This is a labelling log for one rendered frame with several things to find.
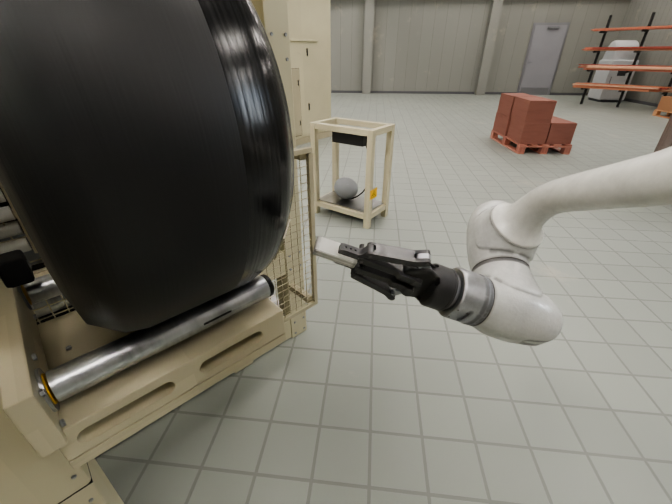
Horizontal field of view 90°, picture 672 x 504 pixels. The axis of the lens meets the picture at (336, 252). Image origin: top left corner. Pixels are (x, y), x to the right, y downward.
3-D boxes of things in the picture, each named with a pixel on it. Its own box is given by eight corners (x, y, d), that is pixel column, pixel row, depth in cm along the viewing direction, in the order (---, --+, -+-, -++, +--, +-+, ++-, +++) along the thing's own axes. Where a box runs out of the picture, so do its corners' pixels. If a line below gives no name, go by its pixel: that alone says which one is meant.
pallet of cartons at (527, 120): (538, 138, 594) (552, 92, 557) (571, 155, 492) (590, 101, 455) (488, 137, 603) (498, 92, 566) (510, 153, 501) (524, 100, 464)
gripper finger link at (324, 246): (355, 266, 53) (357, 263, 53) (313, 252, 52) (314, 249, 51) (357, 251, 55) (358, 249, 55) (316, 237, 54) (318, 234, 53)
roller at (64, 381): (47, 393, 47) (51, 414, 44) (32, 370, 44) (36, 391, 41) (263, 288, 67) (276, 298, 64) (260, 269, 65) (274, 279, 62)
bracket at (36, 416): (41, 460, 41) (1, 410, 36) (13, 307, 66) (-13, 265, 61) (74, 442, 43) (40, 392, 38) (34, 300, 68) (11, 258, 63)
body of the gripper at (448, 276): (465, 297, 52) (411, 279, 50) (434, 320, 58) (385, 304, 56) (460, 259, 56) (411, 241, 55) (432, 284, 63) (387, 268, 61)
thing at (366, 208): (367, 229, 285) (373, 130, 245) (313, 212, 316) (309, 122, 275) (387, 215, 310) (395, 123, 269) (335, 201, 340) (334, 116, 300)
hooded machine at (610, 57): (624, 102, 1026) (649, 39, 944) (598, 102, 1033) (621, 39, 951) (608, 99, 1097) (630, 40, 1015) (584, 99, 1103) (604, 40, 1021)
